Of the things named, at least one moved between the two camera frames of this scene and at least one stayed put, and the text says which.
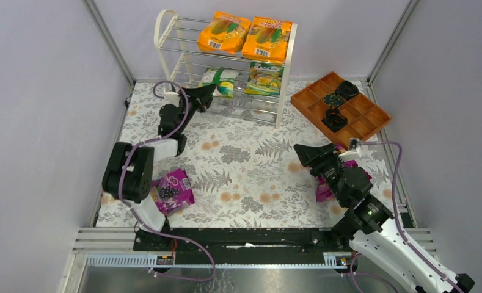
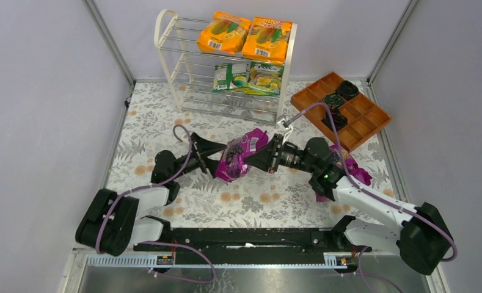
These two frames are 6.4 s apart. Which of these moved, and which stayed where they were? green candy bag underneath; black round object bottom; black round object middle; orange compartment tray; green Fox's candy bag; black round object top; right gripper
Moved: green candy bag underneath; right gripper
Stayed: black round object top; black round object middle; green Fox's candy bag; orange compartment tray; black round object bottom
